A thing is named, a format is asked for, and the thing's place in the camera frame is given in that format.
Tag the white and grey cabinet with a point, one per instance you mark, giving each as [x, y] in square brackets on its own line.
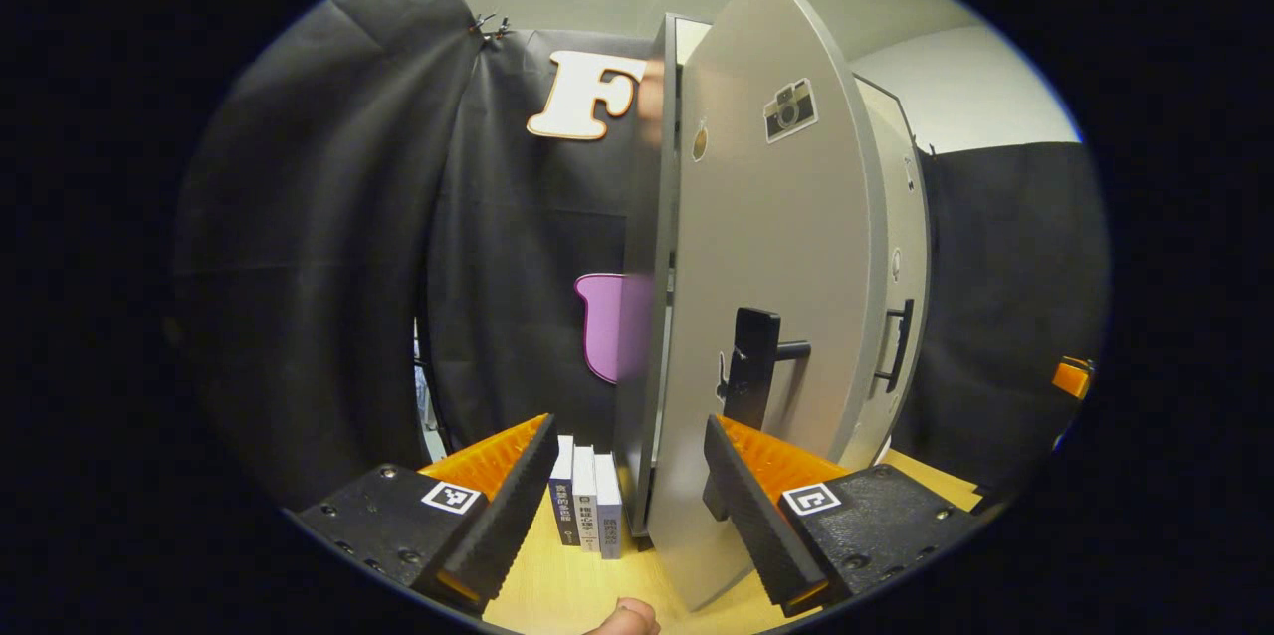
[642, 396]

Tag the metal backdrop clip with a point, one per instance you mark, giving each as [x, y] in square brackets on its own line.
[502, 26]
[482, 24]

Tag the white cabinet door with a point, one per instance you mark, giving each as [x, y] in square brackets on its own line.
[896, 217]
[756, 247]

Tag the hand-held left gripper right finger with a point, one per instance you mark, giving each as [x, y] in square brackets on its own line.
[756, 535]

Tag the black backdrop cloth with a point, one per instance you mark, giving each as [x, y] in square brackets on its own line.
[299, 267]

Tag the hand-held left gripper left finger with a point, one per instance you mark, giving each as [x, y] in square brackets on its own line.
[513, 516]

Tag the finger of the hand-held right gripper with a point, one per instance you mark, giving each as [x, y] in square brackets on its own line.
[1073, 378]

